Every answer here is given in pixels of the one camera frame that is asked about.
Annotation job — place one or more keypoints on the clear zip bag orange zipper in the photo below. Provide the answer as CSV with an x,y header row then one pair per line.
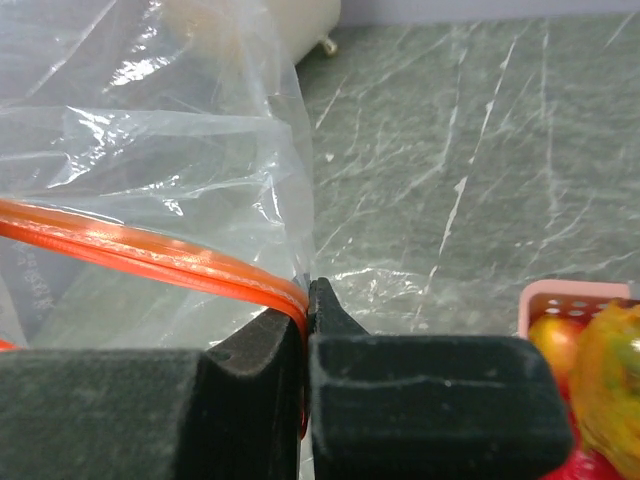
x,y
150,196

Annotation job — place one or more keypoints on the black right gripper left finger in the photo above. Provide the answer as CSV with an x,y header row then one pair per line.
x,y
230,412

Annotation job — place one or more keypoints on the orange toy pineapple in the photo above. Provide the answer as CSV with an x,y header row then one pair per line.
x,y
604,387

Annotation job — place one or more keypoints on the pink perforated plastic basket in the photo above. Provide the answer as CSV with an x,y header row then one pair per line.
x,y
579,300

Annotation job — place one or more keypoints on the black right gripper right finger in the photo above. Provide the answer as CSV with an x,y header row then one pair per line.
x,y
428,407

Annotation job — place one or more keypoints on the cream cylindrical drawer cabinet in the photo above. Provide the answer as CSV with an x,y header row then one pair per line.
x,y
220,29

